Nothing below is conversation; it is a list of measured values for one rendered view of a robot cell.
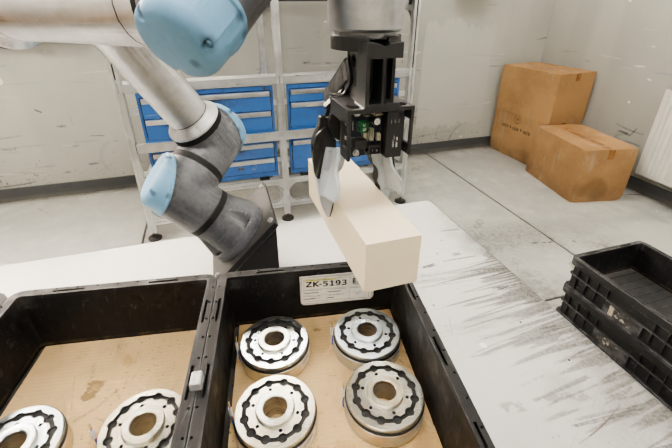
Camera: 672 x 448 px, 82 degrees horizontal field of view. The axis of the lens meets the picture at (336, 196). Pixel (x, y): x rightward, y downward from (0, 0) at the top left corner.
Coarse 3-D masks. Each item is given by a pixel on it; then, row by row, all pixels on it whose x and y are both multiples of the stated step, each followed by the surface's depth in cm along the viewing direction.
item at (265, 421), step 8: (272, 392) 50; (280, 392) 50; (264, 400) 49; (288, 400) 49; (256, 408) 48; (288, 408) 48; (256, 416) 48; (264, 416) 47; (280, 416) 47; (288, 416) 47; (264, 424) 47; (272, 424) 46; (280, 424) 47
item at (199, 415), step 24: (312, 264) 64; (336, 264) 64; (216, 288) 59; (408, 288) 59; (216, 312) 54; (216, 336) 50; (432, 336) 50; (456, 384) 44; (192, 432) 39; (480, 432) 39
